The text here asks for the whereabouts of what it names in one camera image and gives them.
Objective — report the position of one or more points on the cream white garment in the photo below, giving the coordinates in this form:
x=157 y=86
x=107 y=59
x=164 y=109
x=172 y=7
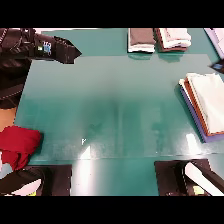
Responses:
x=210 y=96

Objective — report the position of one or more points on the orange brown garment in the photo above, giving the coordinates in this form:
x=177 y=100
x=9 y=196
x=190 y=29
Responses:
x=196 y=110

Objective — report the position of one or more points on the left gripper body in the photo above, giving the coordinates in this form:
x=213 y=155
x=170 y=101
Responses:
x=66 y=50

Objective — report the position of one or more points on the purple garment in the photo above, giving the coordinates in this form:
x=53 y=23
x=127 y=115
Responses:
x=196 y=124

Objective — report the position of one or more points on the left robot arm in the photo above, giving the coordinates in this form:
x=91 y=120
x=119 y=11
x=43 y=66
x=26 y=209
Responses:
x=30 y=45

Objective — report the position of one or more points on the dark red folded garment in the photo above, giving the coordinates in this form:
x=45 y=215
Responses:
x=170 y=49

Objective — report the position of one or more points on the pale lilac garment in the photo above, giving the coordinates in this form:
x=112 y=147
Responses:
x=216 y=38

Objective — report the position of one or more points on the grey brown folded garment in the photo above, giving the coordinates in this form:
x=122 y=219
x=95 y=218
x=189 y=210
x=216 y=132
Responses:
x=141 y=36

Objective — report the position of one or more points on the pale pink folded garment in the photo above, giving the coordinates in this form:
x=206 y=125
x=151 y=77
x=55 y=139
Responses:
x=176 y=36

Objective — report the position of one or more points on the white folded garment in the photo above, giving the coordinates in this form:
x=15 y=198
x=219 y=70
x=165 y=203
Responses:
x=140 y=49

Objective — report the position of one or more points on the black garment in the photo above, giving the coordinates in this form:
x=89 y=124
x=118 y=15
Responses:
x=11 y=76

